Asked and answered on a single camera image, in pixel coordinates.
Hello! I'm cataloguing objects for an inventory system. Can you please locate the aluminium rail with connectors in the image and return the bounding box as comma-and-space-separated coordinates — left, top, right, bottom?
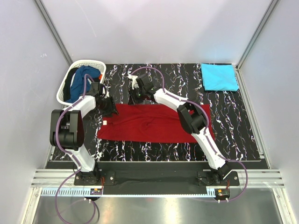
41, 187, 230, 201

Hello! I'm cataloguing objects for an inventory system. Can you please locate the black garment in basket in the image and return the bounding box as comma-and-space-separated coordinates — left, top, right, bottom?
63, 68, 78, 102

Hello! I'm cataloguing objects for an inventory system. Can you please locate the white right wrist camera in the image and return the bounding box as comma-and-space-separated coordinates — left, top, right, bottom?
128, 75, 139, 90

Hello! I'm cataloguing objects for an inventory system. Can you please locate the folded cyan t shirt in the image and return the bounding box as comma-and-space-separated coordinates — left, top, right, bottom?
201, 64, 239, 91

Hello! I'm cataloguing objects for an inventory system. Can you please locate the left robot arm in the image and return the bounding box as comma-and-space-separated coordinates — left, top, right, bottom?
50, 82, 118, 175

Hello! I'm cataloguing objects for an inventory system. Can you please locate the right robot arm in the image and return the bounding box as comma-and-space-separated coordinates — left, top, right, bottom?
128, 74, 232, 182

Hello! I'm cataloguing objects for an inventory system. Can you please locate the blue t shirt in basket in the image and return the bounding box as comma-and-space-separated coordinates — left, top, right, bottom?
66, 66, 100, 104

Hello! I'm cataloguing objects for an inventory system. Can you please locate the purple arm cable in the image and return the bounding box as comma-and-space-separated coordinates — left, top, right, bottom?
130, 67, 249, 203
52, 74, 101, 224

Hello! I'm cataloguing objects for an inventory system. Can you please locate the white perforated laundry basket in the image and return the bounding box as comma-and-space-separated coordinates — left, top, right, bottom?
56, 60, 106, 105

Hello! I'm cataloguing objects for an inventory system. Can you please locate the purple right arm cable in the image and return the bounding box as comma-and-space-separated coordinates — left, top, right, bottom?
130, 67, 249, 203

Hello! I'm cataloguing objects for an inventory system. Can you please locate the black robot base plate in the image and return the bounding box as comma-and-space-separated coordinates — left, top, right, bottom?
74, 161, 240, 187

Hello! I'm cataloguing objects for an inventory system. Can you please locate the red t shirt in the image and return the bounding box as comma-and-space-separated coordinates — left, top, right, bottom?
97, 104, 216, 143

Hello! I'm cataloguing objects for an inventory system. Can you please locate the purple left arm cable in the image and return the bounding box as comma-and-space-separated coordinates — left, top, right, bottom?
52, 74, 101, 224

